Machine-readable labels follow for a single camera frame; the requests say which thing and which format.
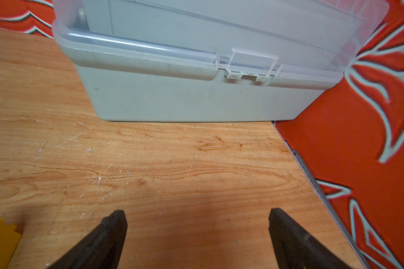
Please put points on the grey plastic storage box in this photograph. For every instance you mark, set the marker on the grey plastic storage box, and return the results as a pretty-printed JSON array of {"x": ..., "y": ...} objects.
[{"x": 211, "y": 61}]

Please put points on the aluminium floor rail right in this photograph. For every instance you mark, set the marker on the aluminium floor rail right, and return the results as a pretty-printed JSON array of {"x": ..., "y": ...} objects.
[{"x": 301, "y": 163}]

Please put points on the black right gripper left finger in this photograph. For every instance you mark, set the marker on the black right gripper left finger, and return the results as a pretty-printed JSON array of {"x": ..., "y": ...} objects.
[{"x": 100, "y": 249}]

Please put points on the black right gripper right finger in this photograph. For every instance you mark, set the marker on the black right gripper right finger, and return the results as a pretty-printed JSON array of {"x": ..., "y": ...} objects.
[{"x": 296, "y": 248}]

